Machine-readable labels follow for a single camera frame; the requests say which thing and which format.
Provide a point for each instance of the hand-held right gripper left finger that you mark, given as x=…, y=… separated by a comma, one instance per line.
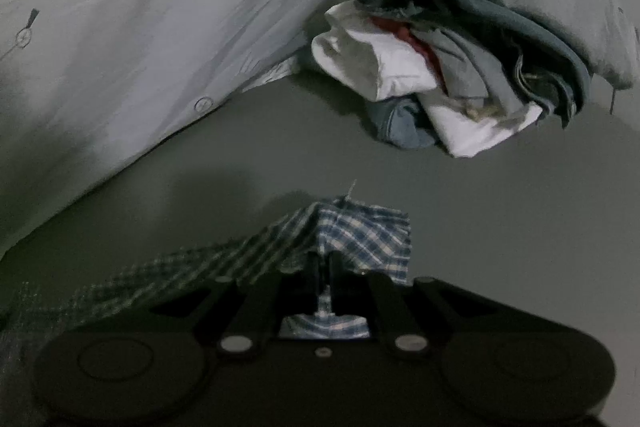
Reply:
x=314, y=282

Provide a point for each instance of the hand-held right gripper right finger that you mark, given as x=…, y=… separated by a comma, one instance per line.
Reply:
x=336, y=282

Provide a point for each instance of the plaid shirt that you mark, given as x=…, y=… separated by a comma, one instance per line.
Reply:
x=365, y=232

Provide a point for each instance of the blue denim garment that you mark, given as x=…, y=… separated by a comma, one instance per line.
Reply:
x=400, y=122

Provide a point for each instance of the white garment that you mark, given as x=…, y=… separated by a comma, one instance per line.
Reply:
x=475, y=132
x=370, y=57

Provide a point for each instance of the grey shirt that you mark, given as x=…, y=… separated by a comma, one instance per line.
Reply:
x=465, y=67

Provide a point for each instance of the red garment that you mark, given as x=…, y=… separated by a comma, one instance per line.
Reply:
x=400, y=32

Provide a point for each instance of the dark blue jeans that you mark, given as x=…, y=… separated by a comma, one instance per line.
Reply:
x=545, y=92

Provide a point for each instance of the teal garment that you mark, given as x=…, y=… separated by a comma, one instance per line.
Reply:
x=500, y=24

